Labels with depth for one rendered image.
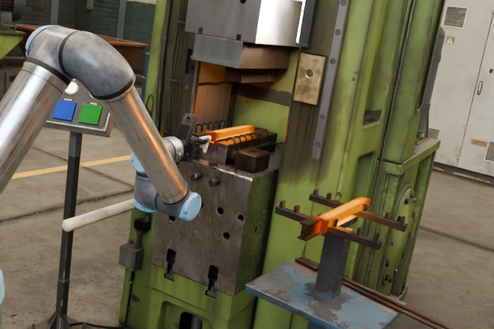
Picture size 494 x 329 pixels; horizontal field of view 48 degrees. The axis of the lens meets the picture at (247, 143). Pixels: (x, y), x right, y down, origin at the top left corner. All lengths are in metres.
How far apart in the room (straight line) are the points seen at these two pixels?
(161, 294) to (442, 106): 5.43
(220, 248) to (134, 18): 8.90
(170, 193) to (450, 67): 5.82
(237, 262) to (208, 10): 0.90
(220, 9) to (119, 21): 8.99
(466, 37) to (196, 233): 5.50
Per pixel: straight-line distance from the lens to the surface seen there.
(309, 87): 2.00
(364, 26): 1.97
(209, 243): 2.08
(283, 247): 2.17
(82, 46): 1.36
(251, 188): 1.94
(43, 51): 1.43
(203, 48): 2.06
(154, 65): 2.37
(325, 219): 1.50
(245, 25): 1.98
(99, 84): 1.35
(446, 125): 7.20
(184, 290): 2.21
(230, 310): 2.13
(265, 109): 2.48
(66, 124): 2.21
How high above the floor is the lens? 1.44
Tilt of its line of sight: 12 degrees down
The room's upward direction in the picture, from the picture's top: 9 degrees clockwise
